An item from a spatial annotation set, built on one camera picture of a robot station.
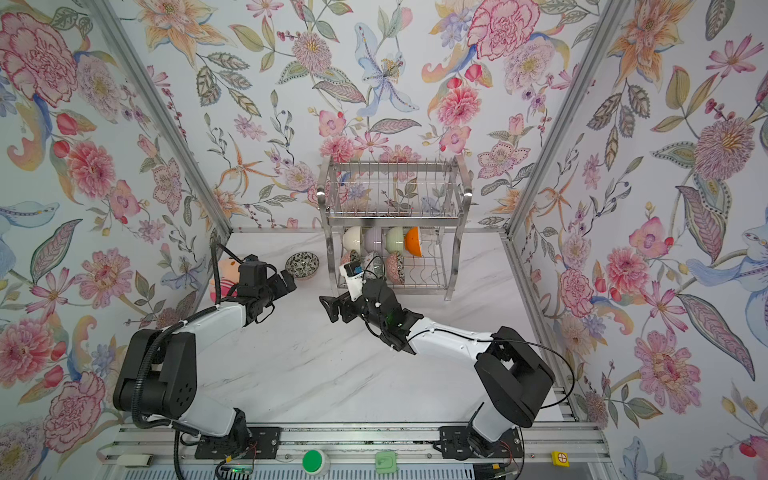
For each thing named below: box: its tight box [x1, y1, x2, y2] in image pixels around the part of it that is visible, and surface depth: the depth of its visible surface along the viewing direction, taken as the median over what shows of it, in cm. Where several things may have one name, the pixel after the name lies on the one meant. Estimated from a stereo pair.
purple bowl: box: [364, 227, 382, 253], surface depth 104 cm
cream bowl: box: [342, 226, 362, 256], surface depth 105 cm
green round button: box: [302, 449, 330, 475], surface depth 65 cm
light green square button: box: [376, 451, 397, 474], surface depth 72 cm
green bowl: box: [386, 226, 404, 255], surface depth 105 cm
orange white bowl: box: [404, 226, 423, 257], surface depth 106 cm
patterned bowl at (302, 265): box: [285, 251, 320, 280], surface depth 109 cm
